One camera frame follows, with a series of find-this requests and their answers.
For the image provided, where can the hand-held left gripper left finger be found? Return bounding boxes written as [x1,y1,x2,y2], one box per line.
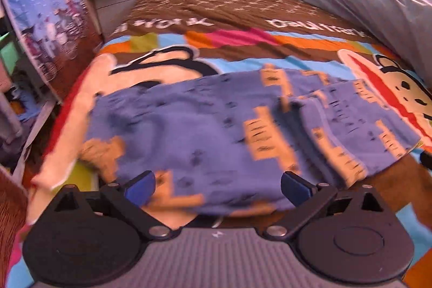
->
[54,171,174,239]

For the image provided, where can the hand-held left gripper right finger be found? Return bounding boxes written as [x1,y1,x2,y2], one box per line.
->
[263,171,386,239]

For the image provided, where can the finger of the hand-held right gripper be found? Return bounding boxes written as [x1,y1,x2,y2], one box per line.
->
[419,151,432,171]

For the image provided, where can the blue car print pants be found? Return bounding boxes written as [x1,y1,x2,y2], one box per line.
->
[79,63,422,218]

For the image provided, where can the grey duvet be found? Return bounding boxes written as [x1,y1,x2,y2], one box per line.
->
[250,0,432,87]

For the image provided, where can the colourful printed blanket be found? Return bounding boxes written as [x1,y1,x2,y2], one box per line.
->
[7,0,432,288]

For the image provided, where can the grey nightstand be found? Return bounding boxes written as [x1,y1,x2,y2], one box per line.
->
[83,0,148,43]

